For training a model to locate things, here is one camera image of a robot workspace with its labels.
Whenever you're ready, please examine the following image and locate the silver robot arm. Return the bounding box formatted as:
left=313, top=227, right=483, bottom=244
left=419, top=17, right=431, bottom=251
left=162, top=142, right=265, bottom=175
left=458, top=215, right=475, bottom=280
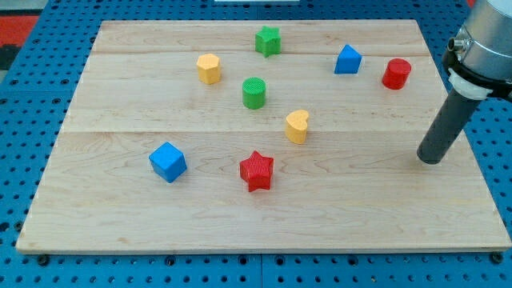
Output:
left=442, top=0, right=511, bottom=101

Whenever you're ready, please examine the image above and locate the blue triangle block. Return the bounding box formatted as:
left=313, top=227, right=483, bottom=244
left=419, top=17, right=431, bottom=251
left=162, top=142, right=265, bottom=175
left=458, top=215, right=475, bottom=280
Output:
left=334, top=44, right=362, bottom=74

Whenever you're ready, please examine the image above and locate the red star block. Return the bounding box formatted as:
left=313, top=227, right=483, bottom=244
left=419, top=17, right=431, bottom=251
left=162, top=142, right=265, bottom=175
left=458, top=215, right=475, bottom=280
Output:
left=239, top=150, right=274, bottom=192

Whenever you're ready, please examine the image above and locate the yellow heart block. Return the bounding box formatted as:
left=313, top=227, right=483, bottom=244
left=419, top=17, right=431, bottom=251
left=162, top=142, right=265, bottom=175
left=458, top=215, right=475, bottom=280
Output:
left=285, top=110, right=310, bottom=144

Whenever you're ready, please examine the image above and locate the green cylinder block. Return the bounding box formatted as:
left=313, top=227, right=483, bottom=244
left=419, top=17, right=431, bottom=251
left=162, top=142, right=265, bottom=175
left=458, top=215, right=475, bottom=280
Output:
left=242, top=77, right=266, bottom=110

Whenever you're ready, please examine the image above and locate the light wooden board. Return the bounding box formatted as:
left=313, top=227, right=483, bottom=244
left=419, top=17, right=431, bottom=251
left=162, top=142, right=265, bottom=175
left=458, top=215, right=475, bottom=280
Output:
left=16, top=20, right=511, bottom=255

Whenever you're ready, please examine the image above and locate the blue cube block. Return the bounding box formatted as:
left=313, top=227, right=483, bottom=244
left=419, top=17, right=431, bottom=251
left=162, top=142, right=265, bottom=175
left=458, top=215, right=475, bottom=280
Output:
left=149, top=142, right=187, bottom=183

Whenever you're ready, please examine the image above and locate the yellow hexagon block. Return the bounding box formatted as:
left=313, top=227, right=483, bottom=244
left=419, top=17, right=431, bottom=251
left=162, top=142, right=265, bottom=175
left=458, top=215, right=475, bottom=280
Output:
left=196, top=54, right=221, bottom=85

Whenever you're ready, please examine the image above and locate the green star block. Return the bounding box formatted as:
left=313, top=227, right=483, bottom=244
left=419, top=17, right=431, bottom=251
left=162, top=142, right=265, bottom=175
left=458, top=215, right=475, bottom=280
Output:
left=255, top=26, right=281, bottom=58

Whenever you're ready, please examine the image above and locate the red cylinder block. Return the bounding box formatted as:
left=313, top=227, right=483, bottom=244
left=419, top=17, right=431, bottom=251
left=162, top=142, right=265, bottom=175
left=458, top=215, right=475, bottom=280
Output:
left=382, top=58, right=412, bottom=90

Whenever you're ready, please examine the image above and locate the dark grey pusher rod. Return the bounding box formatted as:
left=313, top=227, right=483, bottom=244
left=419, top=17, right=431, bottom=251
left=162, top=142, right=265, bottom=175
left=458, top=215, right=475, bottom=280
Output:
left=417, top=89, right=481, bottom=165

